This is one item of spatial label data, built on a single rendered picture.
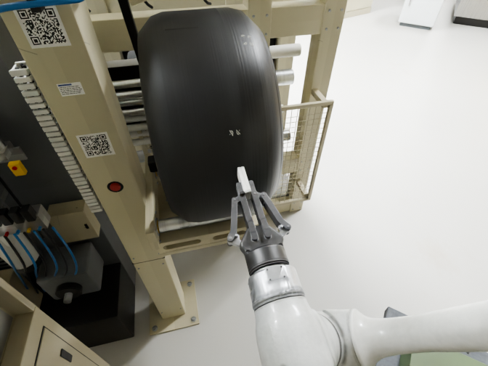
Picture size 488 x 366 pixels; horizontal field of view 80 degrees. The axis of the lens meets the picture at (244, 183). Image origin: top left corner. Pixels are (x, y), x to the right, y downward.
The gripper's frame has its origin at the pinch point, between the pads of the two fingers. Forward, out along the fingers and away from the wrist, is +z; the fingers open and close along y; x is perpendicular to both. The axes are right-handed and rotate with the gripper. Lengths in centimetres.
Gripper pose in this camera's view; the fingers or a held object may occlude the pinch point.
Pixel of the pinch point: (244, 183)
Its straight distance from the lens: 64.0
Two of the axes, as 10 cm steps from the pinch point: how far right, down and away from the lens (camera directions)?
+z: -2.3, -7.8, 5.8
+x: -0.3, 6.0, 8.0
